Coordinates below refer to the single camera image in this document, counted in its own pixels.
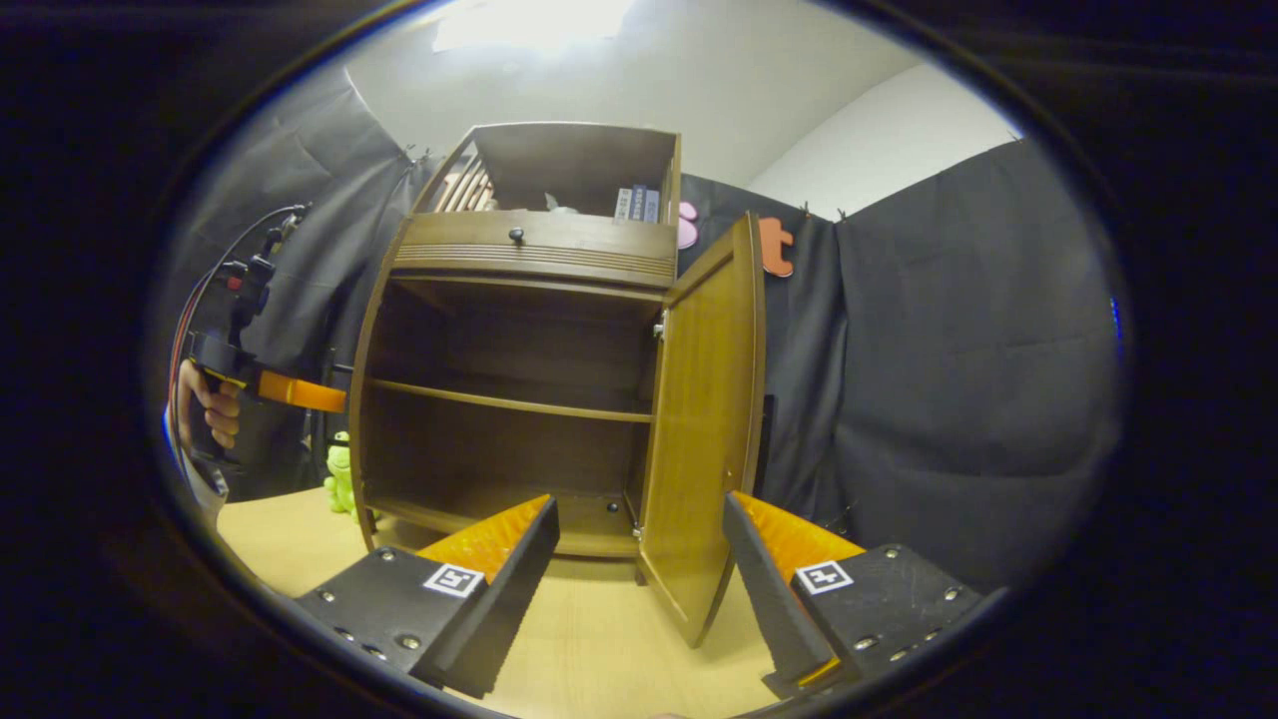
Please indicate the wooden shoe cabinet door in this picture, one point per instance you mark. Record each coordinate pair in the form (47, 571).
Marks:
(356, 449)
(704, 419)

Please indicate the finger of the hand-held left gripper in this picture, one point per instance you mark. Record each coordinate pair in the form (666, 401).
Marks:
(300, 391)

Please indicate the wooden cabinet shelf board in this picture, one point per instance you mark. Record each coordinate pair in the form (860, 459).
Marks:
(519, 402)

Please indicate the black backdrop cloth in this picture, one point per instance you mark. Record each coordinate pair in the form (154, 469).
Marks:
(949, 399)

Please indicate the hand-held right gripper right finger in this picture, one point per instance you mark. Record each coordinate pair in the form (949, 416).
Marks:
(769, 599)

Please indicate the grey book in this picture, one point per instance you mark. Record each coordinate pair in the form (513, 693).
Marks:
(622, 205)

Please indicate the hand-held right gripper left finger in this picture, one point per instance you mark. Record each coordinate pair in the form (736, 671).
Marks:
(504, 609)

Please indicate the blue book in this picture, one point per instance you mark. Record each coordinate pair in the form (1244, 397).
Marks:
(654, 206)

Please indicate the wooden double-door shoe cabinet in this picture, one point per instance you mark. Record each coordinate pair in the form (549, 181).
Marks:
(579, 160)

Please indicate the purple book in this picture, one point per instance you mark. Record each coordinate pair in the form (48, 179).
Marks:
(639, 204)

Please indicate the green frog toy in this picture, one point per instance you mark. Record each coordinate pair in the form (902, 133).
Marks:
(341, 479)

